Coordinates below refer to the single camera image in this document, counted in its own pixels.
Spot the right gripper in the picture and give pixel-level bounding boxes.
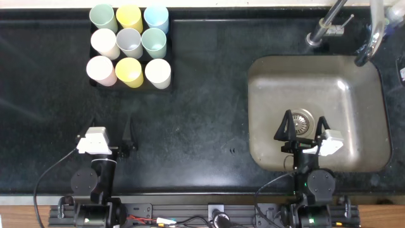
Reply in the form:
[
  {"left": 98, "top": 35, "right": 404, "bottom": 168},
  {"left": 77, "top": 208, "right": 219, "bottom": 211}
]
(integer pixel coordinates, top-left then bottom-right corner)
[{"left": 273, "top": 109, "right": 332, "bottom": 154}]

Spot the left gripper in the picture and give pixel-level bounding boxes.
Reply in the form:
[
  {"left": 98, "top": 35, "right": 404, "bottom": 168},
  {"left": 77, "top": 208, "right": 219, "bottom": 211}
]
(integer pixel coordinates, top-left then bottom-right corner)
[{"left": 75, "top": 115, "right": 139, "bottom": 158}]

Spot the pink cup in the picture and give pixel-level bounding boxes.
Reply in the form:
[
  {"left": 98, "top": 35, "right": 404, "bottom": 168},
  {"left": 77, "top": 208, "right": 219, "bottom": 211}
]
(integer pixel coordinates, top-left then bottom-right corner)
[{"left": 85, "top": 55, "right": 118, "bottom": 87}]

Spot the white cup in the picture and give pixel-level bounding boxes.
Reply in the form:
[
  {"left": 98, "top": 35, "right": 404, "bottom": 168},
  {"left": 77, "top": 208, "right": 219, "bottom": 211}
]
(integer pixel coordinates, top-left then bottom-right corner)
[{"left": 144, "top": 58, "right": 172, "bottom": 90}]

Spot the steel sink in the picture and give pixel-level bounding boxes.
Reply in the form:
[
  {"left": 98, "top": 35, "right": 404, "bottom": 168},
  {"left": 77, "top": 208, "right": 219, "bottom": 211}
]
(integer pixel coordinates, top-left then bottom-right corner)
[{"left": 247, "top": 55, "right": 393, "bottom": 174}]

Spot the yellow cup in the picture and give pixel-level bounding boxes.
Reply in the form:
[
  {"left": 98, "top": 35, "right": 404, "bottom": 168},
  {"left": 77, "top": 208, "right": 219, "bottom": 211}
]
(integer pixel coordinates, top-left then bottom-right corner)
[
  {"left": 115, "top": 4, "right": 144, "bottom": 34},
  {"left": 115, "top": 57, "right": 144, "bottom": 89}
]

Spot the cream cup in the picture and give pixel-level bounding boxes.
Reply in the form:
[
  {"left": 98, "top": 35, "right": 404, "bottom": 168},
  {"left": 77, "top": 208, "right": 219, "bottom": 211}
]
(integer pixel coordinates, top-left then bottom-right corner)
[{"left": 90, "top": 28, "right": 121, "bottom": 61}]

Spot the grey cup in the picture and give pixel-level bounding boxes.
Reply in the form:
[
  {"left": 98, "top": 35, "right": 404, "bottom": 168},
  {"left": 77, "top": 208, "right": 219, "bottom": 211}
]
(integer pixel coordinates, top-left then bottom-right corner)
[{"left": 116, "top": 27, "right": 144, "bottom": 59}]

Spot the steel tap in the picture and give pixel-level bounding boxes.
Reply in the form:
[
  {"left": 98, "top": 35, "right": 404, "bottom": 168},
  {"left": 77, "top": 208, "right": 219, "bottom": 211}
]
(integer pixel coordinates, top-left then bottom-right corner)
[{"left": 305, "top": 0, "right": 387, "bottom": 68}]

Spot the green cup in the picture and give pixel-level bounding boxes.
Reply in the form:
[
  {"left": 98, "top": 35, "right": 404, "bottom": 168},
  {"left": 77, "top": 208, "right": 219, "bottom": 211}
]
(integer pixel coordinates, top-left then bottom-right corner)
[
  {"left": 89, "top": 3, "right": 118, "bottom": 34},
  {"left": 140, "top": 27, "right": 168, "bottom": 60}
]

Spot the black tray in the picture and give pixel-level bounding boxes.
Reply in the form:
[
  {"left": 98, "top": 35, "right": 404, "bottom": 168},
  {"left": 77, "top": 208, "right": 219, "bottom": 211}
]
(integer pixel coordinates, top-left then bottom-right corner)
[{"left": 88, "top": 18, "right": 174, "bottom": 92}]

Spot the clear labelled plastic pack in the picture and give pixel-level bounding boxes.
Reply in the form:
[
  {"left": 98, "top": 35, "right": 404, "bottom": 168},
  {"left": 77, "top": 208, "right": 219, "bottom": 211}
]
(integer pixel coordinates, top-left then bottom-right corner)
[{"left": 396, "top": 52, "right": 405, "bottom": 87}]

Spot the blue cup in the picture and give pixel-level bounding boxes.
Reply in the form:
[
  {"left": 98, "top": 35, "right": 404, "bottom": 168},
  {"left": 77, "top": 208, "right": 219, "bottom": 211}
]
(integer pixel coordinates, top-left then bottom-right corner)
[{"left": 143, "top": 5, "right": 170, "bottom": 34}]

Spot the blue soap bottle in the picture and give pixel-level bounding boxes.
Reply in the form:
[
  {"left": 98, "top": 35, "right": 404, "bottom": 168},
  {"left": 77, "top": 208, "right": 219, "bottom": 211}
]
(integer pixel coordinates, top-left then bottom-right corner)
[{"left": 366, "top": 1, "right": 405, "bottom": 37}]

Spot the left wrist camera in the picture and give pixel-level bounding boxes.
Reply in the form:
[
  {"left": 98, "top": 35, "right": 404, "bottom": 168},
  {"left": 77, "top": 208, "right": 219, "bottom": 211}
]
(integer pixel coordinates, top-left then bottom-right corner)
[{"left": 76, "top": 126, "right": 113, "bottom": 156}]

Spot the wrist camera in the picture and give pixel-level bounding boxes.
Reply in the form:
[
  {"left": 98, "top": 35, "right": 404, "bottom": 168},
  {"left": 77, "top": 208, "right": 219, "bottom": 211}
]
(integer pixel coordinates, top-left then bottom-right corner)
[
  {"left": 76, "top": 126, "right": 113, "bottom": 156},
  {"left": 302, "top": 129, "right": 345, "bottom": 157}
]

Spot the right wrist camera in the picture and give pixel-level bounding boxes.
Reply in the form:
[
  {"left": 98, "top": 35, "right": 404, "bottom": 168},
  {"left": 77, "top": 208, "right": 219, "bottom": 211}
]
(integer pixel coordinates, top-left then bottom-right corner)
[{"left": 302, "top": 129, "right": 345, "bottom": 157}]

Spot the black cable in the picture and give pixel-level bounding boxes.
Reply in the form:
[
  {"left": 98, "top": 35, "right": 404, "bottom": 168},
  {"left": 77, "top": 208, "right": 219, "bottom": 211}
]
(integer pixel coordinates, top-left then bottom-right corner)
[
  {"left": 32, "top": 148, "right": 78, "bottom": 228},
  {"left": 254, "top": 144, "right": 320, "bottom": 228}
]

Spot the mounting rail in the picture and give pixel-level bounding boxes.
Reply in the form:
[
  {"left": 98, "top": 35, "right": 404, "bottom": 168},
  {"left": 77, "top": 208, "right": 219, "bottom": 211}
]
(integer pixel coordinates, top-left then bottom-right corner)
[{"left": 47, "top": 194, "right": 361, "bottom": 228}]

